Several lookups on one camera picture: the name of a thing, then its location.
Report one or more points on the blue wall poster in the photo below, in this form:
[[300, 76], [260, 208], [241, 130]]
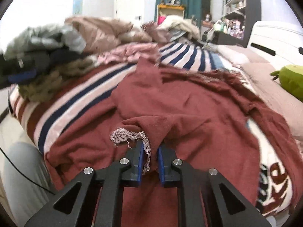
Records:
[[77, 7]]

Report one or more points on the dark shelving unit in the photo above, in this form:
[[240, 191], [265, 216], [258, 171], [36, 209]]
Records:
[[234, 20]]

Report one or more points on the grey clothes pile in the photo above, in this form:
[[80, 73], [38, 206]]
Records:
[[65, 46]]

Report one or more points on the white bed headboard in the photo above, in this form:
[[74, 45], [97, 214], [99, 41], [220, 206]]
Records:
[[280, 45]]

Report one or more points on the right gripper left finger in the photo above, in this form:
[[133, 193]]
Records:
[[94, 197]]

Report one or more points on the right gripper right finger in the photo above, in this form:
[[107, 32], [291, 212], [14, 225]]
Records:
[[205, 198]]

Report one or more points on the light pink garment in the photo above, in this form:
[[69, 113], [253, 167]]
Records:
[[131, 53]]

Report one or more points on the mauve satin bag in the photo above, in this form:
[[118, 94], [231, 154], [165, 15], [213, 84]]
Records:
[[158, 35]]

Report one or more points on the white door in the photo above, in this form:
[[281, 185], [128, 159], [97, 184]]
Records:
[[135, 11]]

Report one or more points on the brown pink duvet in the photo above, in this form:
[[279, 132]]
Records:
[[104, 34]]

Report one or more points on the yellow wooden cabinet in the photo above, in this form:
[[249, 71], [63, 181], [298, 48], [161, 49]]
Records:
[[165, 10]]

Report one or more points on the cream blanket pile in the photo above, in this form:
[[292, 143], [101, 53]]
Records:
[[178, 23]]

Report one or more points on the pink ribbed pillow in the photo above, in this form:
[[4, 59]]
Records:
[[258, 71]]

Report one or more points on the green plush toy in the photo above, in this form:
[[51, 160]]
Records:
[[291, 79]]

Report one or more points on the striped fleece blanket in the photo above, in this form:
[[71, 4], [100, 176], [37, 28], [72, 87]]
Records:
[[46, 122]]

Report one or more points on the dark red garment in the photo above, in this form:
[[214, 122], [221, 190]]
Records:
[[202, 116]]

